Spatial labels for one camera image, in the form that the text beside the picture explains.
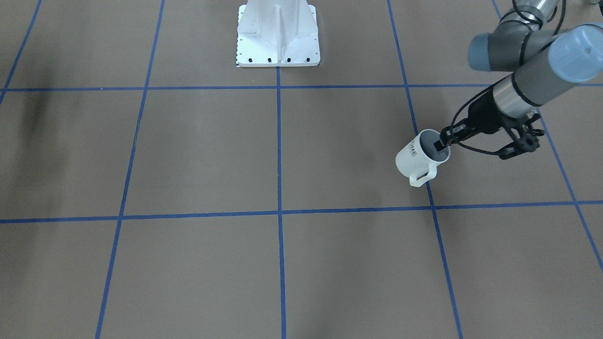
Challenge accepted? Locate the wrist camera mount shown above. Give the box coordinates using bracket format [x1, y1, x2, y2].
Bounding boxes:
[495, 110, 546, 160]

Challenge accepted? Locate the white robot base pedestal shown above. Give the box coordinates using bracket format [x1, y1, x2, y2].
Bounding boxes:
[236, 0, 321, 67]

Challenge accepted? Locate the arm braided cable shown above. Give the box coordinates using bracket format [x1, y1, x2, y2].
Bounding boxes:
[445, 0, 568, 156]

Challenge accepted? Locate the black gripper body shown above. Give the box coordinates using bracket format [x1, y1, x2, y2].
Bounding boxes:
[454, 97, 504, 141]

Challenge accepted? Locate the white mug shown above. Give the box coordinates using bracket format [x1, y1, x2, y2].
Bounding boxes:
[395, 129, 451, 187]

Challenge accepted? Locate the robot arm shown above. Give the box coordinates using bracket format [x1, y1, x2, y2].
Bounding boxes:
[434, 0, 603, 159]

